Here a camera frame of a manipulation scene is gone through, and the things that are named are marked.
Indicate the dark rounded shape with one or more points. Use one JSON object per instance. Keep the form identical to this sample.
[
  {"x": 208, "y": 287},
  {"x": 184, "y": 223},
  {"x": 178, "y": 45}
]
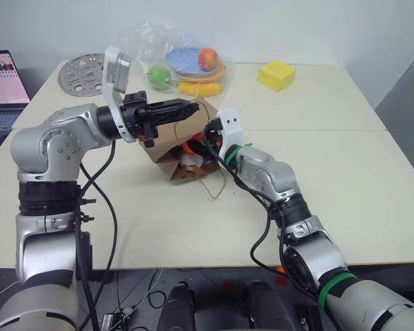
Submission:
[
  {"x": 179, "y": 307},
  {"x": 267, "y": 307}
]

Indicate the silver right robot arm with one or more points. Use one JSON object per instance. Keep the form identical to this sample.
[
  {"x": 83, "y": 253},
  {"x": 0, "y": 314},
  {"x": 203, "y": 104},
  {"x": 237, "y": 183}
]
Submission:
[{"x": 272, "y": 179}]

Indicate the red yellow apple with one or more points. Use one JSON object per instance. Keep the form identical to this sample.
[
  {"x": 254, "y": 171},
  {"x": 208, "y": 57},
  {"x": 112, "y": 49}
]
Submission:
[{"x": 207, "y": 58}]

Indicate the brown paper bag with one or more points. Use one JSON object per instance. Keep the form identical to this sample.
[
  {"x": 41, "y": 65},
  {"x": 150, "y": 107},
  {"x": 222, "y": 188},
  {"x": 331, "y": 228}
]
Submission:
[{"x": 162, "y": 155}]

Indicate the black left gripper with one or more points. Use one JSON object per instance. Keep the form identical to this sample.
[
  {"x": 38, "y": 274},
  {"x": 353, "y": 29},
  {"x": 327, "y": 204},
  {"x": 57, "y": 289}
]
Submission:
[{"x": 136, "y": 115}]

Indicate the small black box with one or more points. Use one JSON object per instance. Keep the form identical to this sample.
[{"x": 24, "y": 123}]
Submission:
[{"x": 112, "y": 320}]

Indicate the brown orange plush toy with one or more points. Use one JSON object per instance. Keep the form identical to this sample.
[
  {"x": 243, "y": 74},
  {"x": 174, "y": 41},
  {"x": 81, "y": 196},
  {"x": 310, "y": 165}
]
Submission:
[{"x": 189, "y": 171}]

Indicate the open laptop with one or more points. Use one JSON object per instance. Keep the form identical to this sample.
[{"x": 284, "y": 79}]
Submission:
[{"x": 3, "y": 82}]

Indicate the green apple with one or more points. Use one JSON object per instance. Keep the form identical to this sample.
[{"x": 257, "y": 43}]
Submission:
[{"x": 158, "y": 77}]

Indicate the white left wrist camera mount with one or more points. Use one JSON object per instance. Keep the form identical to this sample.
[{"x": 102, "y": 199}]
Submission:
[{"x": 115, "y": 69}]

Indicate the blue plate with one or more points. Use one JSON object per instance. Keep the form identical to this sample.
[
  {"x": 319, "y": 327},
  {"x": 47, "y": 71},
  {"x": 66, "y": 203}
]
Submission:
[{"x": 184, "y": 58}]

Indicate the clear plastic bag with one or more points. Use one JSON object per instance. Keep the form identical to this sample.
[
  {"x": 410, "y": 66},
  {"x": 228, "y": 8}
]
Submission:
[{"x": 148, "y": 45}]

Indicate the orange plate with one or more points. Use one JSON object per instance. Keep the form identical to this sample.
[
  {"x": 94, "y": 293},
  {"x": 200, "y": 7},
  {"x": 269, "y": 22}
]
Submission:
[{"x": 221, "y": 70}]

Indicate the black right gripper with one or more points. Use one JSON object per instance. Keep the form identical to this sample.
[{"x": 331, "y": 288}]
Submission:
[{"x": 212, "y": 136}]

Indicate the white plush toy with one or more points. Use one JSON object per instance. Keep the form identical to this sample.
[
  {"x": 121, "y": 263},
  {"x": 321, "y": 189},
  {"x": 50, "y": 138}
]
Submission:
[{"x": 189, "y": 160}]

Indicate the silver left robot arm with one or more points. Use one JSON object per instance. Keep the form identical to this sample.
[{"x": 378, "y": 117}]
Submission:
[{"x": 55, "y": 145}]

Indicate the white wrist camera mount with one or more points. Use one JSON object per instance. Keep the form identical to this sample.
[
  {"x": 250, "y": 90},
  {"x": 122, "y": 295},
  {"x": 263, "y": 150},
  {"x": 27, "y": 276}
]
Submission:
[
  {"x": 229, "y": 129},
  {"x": 115, "y": 69}
]

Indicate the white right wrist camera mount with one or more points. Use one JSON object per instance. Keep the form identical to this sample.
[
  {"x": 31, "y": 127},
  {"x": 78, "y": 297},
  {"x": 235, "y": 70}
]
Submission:
[{"x": 229, "y": 129}]

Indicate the yellow cheese block toy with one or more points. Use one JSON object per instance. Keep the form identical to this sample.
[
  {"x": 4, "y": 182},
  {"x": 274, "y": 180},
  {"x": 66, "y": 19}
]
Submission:
[{"x": 276, "y": 74}]

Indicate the yellow banana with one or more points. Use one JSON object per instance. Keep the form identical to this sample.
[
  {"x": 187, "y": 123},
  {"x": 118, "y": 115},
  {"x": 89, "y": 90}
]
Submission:
[{"x": 200, "y": 89}]

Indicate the round perforated metal disc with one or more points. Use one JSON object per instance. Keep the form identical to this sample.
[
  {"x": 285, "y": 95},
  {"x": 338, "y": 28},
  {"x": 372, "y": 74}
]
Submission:
[{"x": 79, "y": 76}]

